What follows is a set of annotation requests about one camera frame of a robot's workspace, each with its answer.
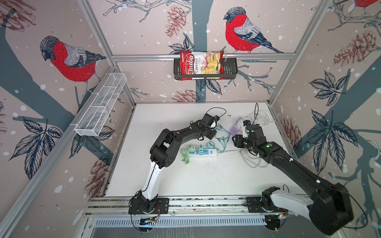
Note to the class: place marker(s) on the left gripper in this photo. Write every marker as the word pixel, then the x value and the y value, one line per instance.
pixel 214 132

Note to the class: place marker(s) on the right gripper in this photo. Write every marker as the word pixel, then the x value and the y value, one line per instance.
pixel 237 140

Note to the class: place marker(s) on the teal charger adapter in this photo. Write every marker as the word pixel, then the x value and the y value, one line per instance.
pixel 200 150

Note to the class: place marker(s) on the white blue power strip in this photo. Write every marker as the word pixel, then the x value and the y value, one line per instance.
pixel 206 153

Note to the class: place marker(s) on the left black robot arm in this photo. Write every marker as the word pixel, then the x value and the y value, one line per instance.
pixel 162 155

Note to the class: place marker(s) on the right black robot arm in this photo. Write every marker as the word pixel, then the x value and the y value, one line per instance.
pixel 326 205

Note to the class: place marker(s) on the red cassava chips bag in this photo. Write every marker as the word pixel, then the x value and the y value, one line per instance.
pixel 196 63

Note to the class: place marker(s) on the black wall basket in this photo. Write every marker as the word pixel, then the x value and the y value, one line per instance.
pixel 228 65

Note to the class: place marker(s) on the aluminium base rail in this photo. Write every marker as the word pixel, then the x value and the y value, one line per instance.
pixel 194 211

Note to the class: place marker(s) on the white wire wall basket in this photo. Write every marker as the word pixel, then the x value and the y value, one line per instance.
pixel 97 113

